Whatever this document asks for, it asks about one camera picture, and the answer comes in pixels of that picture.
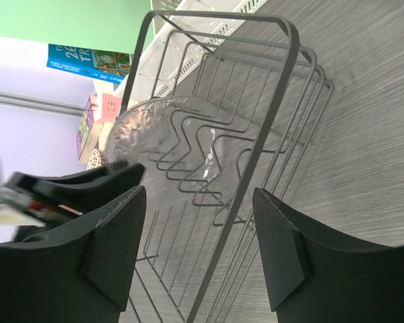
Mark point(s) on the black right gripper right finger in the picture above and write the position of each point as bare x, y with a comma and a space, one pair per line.
315, 273

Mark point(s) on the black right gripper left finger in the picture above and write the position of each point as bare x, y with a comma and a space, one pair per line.
80, 271

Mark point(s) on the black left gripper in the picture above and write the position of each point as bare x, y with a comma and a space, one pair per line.
64, 197

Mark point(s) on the brown patterned ceramic bowl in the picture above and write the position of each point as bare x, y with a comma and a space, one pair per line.
96, 159

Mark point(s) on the brown cardboard sheet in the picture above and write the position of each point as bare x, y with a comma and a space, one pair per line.
96, 129

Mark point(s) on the purple paperback book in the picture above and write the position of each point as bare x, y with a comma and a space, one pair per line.
84, 128

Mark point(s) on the pink cube block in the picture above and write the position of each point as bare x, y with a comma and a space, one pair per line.
111, 106

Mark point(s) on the blue booklet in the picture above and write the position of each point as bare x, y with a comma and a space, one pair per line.
96, 64

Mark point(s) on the light green folder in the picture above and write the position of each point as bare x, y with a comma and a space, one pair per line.
106, 25

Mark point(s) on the white file organizer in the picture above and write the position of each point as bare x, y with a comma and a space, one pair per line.
177, 36

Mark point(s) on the black wire dish rack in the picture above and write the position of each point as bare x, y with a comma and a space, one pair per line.
194, 261

